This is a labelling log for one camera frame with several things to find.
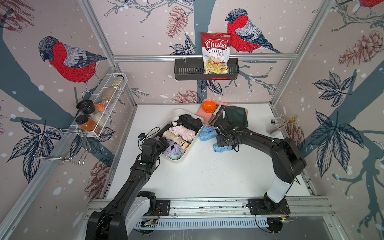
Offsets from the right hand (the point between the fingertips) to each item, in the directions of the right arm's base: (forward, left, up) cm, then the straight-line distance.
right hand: (226, 140), depth 94 cm
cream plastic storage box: (+15, +25, +1) cm, 29 cm away
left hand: (-5, +38, +9) cm, 40 cm away
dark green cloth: (+26, -12, -5) cm, 29 cm away
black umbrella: (+8, +40, +2) cm, 41 cm away
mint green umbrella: (-13, +31, +1) cm, 33 cm away
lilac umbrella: (-9, +32, +7) cm, 34 cm away
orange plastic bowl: (+30, +11, 0) cm, 32 cm away
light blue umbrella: (+5, +12, 0) cm, 13 cm away
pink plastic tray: (+24, +14, -4) cm, 28 cm away
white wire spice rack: (+5, +66, +31) cm, 73 cm away
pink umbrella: (0, +26, +6) cm, 26 cm away
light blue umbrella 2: (-6, +4, -1) cm, 7 cm away
